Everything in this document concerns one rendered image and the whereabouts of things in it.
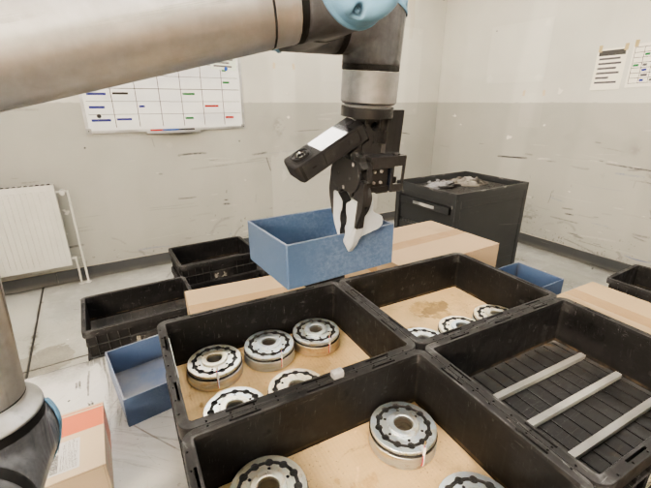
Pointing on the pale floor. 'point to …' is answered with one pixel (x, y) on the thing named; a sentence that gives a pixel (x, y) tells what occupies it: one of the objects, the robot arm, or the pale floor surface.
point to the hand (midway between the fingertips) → (344, 243)
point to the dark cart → (468, 208)
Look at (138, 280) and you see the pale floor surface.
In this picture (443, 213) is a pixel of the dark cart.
